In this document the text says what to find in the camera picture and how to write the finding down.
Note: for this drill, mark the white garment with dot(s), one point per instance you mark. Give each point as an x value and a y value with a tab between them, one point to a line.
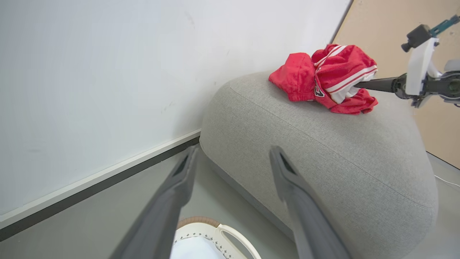
194	250

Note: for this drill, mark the white plastic laundry basket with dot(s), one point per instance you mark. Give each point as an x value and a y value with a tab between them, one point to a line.
231	232

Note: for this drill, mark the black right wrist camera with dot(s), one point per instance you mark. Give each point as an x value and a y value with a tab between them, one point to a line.
417	36

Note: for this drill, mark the white black baseboard strip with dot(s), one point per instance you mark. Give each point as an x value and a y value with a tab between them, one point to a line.
90	187

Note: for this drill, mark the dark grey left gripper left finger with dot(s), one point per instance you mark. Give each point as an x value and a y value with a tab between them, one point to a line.
158	219

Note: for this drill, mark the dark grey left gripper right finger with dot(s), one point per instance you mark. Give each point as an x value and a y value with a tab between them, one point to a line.
305	216

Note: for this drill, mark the red white striped jersey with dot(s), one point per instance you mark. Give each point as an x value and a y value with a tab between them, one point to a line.
298	75

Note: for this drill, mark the grey fabric sofa seat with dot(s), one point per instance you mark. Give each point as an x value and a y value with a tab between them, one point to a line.
323	151

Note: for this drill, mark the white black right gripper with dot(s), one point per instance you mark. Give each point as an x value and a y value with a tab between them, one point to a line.
418	72

